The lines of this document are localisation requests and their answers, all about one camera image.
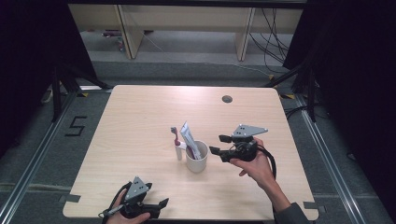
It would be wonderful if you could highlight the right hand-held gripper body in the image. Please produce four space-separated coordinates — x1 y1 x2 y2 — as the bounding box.
219 124 269 163

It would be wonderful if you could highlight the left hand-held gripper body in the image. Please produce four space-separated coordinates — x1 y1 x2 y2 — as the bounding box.
119 175 157 219

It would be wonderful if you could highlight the white cup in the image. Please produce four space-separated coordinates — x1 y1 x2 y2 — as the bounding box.
175 140 210 174

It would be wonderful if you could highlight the white toothpaste tube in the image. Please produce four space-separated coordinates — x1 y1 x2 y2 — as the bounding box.
179 120 203 161

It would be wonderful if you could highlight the person's left hand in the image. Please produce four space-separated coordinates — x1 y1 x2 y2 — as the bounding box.
105 197 152 224

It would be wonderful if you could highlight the person's right hand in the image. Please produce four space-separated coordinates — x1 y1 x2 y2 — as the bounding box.
229 137 276 191

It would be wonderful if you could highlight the black metal stand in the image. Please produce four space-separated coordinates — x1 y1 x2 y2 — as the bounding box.
50 61 114 123
263 61 318 123

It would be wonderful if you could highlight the black tape floor mark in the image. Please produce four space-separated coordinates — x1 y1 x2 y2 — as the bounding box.
64 115 89 138

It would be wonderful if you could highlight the black curtain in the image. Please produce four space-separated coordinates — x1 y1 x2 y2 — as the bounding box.
0 0 98 157
282 0 396 216

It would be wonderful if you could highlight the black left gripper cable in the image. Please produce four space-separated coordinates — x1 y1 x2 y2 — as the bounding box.
98 181 133 224

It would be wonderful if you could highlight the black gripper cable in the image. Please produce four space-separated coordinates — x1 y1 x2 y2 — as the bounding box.
98 181 133 224
256 145 278 181

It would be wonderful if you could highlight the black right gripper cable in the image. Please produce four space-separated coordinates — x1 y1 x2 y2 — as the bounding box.
256 145 278 181

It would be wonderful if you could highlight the metal floor rail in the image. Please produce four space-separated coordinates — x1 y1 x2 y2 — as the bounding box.
294 92 370 224
0 89 79 224

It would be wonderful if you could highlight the bundle of black hanging cables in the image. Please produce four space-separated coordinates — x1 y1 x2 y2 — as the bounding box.
247 7 291 75

